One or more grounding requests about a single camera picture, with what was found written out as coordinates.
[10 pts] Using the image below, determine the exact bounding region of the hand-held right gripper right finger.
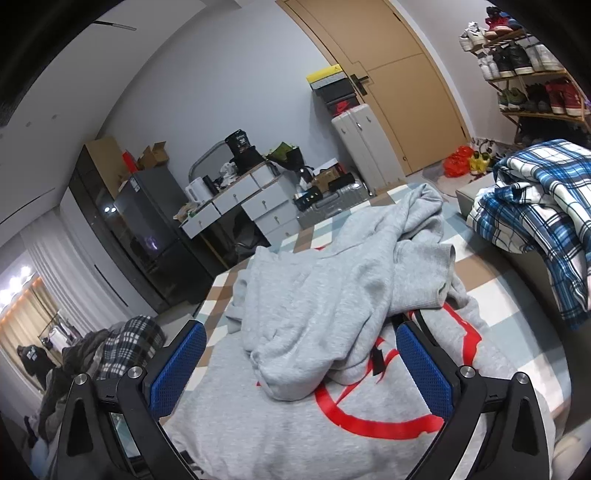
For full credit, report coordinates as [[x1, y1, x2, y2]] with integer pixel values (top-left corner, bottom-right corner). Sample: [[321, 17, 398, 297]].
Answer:
[[394, 320, 552, 480]]

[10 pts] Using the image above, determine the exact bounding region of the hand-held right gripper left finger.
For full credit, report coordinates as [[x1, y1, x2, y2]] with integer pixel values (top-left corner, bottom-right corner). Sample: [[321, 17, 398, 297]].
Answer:
[[48, 320, 207, 480]]

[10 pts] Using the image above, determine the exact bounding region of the grey hoodie with red print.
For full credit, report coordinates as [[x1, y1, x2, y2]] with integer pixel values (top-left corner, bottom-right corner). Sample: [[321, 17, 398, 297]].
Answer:
[[164, 182, 552, 480]]

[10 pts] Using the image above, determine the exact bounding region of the pile of dark clothes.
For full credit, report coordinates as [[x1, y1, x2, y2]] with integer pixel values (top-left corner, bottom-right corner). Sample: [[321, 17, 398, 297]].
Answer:
[[25, 323, 121, 453]]

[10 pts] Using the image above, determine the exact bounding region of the black white plaid shirt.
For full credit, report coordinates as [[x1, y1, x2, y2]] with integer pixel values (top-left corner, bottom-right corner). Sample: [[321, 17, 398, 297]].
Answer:
[[95, 315, 166, 381]]

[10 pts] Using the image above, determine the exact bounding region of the dark grey fridge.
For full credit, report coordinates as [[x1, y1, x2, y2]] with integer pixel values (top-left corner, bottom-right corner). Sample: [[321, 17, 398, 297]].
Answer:
[[113, 166, 218, 312]]

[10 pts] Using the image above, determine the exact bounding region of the black chair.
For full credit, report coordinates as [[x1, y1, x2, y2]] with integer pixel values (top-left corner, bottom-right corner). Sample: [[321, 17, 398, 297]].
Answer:
[[231, 215, 273, 259]]

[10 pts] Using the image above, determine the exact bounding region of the white sheer curtain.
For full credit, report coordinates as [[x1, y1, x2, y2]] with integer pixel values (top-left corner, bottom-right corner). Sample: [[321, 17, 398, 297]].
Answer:
[[25, 226, 100, 333]]

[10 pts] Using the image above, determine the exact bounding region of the pile of papers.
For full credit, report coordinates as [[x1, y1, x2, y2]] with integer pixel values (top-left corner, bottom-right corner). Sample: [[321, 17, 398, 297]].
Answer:
[[174, 203, 204, 222]]

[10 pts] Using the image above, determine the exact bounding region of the mirror with lights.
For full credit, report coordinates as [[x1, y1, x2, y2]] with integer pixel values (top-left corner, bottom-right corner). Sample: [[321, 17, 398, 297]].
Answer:
[[0, 261, 70, 393]]

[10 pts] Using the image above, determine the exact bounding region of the white electric kettle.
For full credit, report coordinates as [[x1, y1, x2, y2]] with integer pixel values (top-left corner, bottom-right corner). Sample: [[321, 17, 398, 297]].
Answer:
[[185, 178, 208, 204]]

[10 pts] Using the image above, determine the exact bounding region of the white desk with drawers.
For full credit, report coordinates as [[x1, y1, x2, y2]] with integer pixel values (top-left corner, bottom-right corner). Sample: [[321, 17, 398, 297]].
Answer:
[[181, 173, 298, 241]]

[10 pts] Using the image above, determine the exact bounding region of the silver ribbed suitcase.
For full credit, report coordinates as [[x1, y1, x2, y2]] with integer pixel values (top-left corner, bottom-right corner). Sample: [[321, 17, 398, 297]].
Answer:
[[295, 182, 372, 227]]

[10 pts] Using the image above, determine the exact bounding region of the blue white plaid shirt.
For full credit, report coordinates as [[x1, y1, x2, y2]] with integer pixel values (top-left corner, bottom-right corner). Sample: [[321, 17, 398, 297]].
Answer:
[[466, 138, 591, 330]]

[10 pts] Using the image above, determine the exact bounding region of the dark glass cabinet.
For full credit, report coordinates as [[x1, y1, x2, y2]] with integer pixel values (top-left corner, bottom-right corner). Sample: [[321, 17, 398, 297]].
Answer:
[[68, 143, 160, 310]]

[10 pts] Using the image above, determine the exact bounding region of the black box with dots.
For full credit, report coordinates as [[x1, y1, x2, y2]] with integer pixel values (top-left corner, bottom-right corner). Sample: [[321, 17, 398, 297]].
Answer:
[[294, 189, 324, 210]]

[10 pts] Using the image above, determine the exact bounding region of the open brown cardboard box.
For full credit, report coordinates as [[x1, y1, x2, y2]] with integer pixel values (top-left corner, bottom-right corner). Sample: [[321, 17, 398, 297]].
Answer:
[[137, 141, 171, 171]]

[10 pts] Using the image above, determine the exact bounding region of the red plastic bag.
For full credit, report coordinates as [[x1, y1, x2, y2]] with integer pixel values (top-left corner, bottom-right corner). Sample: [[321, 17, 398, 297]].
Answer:
[[443, 145, 474, 177]]

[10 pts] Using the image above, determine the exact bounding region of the pair of yellow sneakers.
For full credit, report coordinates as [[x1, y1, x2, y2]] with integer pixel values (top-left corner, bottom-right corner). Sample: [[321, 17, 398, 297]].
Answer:
[[468, 150, 491, 175]]

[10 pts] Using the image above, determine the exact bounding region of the large flat cardboard box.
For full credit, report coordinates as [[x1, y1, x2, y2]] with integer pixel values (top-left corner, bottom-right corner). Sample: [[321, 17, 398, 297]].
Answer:
[[85, 136, 125, 197]]

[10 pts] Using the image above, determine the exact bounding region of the black paper bag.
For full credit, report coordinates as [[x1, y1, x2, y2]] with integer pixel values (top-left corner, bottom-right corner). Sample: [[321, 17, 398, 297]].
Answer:
[[225, 130, 259, 174]]

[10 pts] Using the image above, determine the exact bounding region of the pile of loose shoes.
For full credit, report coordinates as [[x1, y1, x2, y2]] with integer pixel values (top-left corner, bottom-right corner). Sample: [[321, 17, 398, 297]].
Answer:
[[471, 138, 513, 171]]

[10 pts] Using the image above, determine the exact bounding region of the white upright suitcase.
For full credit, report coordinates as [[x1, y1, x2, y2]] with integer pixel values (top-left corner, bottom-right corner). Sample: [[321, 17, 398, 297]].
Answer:
[[331, 104, 407, 192]]

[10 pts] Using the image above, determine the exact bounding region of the black wrapped bouquet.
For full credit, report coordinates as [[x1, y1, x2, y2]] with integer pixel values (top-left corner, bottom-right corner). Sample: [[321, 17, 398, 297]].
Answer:
[[267, 143, 305, 172]]

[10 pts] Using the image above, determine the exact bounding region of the tan wooden door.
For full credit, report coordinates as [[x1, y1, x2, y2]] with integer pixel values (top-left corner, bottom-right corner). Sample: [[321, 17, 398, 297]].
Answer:
[[277, 0, 472, 178]]

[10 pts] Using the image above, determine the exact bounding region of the wooden shoe rack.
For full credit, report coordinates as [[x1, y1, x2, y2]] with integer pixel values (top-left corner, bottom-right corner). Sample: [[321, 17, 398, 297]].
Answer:
[[480, 28, 591, 144]]

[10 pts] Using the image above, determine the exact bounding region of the black red shoe box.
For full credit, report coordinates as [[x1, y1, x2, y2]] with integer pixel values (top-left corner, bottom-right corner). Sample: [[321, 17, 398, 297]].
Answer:
[[327, 99, 361, 118]]

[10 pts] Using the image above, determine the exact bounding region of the shoe rack with shoes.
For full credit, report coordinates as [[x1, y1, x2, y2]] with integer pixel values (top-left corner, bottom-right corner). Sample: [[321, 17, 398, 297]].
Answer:
[[459, 4, 591, 116]]

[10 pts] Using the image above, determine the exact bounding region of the grey arched frame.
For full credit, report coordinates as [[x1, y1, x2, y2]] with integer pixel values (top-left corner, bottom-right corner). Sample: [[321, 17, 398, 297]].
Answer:
[[188, 142, 232, 183]]

